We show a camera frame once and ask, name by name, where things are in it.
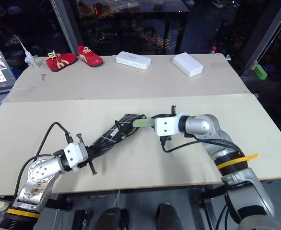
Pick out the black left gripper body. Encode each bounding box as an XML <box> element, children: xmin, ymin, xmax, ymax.
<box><xmin>76</xmin><ymin>133</ymin><xmax>98</xmax><ymax>177</ymax></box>

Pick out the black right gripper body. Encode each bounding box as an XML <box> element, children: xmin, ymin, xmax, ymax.
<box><xmin>153</xmin><ymin>104</ymin><xmax>178</xmax><ymax>147</ymax></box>

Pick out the black grid pouch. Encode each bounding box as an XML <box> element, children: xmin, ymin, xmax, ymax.
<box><xmin>89</xmin><ymin>114</ymin><xmax>147</xmax><ymax>160</ymax></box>

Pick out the dark rounded shape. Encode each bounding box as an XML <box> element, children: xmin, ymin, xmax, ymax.
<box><xmin>155</xmin><ymin>203</ymin><xmax>183</xmax><ymax>230</ymax></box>
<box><xmin>96</xmin><ymin>207</ymin><xmax>129</xmax><ymax>230</ymax></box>

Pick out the white rounded case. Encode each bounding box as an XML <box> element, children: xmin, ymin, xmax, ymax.
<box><xmin>115</xmin><ymin>51</ymin><xmax>152</xmax><ymax>71</ymax></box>

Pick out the white rectangular box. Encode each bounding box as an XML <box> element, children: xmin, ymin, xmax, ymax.
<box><xmin>172</xmin><ymin>52</ymin><xmax>204</xmax><ymax>78</ymax></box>

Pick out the yellow tape strip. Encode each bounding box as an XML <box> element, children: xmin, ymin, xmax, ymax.
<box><xmin>236</xmin><ymin>153</ymin><xmax>260</xmax><ymax>162</ymax></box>

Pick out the red slipper with yellow laces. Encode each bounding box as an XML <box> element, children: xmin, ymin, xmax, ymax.
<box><xmin>78</xmin><ymin>45</ymin><xmax>105</xmax><ymax>68</ymax></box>
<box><xmin>46</xmin><ymin>50</ymin><xmax>78</xmax><ymax>72</ymax></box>

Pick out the white nozzle bottle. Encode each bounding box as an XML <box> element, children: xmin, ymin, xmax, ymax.
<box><xmin>13</xmin><ymin>34</ymin><xmax>39</xmax><ymax>69</ymax></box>

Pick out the green block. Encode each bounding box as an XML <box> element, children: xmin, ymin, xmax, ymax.
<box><xmin>252</xmin><ymin>64</ymin><xmax>269</xmax><ymax>80</ymax></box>

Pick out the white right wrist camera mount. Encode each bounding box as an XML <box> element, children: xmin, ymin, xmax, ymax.
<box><xmin>154</xmin><ymin>112</ymin><xmax>187</xmax><ymax>138</ymax></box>

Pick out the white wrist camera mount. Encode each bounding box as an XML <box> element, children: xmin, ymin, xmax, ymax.
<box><xmin>64</xmin><ymin>141</ymin><xmax>88</xmax><ymax>172</ymax></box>
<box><xmin>154</xmin><ymin>112</ymin><xmax>187</xmax><ymax>138</ymax></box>

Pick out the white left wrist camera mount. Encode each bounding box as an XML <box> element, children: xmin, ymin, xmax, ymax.
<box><xmin>64</xmin><ymin>141</ymin><xmax>88</xmax><ymax>172</ymax></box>

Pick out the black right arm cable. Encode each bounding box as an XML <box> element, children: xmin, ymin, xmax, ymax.
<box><xmin>161</xmin><ymin>138</ymin><xmax>239</xmax><ymax>154</ymax></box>

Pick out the grey metal post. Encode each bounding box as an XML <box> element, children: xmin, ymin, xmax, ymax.
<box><xmin>240</xmin><ymin>0</ymin><xmax>281</xmax><ymax>72</ymax></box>
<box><xmin>49</xmin><ymin>0</ymin><xmax>78</xmax><ymax>55</ymax></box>

